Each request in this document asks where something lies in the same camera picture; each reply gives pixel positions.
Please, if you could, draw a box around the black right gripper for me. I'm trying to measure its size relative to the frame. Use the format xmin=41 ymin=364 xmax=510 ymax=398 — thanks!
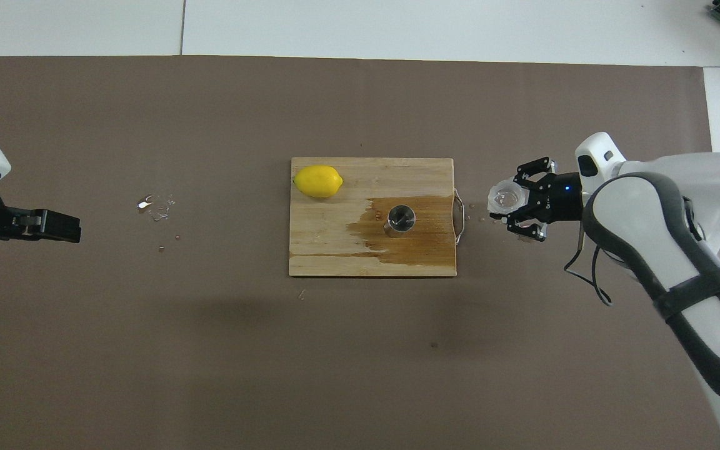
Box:
xmin=489 ymin=156 xmax=585 ymax=243

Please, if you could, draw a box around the clear plastic cup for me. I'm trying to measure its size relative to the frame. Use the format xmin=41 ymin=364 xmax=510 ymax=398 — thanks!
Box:
xmin=487 ymin=179 xmax=526 ymax=214

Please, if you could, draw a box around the steel double jigger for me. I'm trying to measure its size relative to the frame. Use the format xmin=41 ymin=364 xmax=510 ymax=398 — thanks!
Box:
xmin=384 ymin=204 xmax=417 ymax=239

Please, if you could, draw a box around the spilled water puddle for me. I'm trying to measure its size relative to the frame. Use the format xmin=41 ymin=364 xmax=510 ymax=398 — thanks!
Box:
xmin=137 ymin=194 xmax=176 ymax=221

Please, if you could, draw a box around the wooden cutting board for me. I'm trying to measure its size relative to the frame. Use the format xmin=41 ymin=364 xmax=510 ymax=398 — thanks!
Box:
xmin=289 ymin=157 xmax=464 ymax=278

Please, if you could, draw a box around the yellow lemon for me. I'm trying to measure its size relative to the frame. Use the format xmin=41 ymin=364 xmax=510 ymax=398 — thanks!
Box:
xmin=293 ymin=165 xmax=344 ymax=199

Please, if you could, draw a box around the brown paper table mat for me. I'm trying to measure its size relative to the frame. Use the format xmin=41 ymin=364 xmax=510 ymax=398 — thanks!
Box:
xmin=0 ymin=55 xmax=720 ymax=450

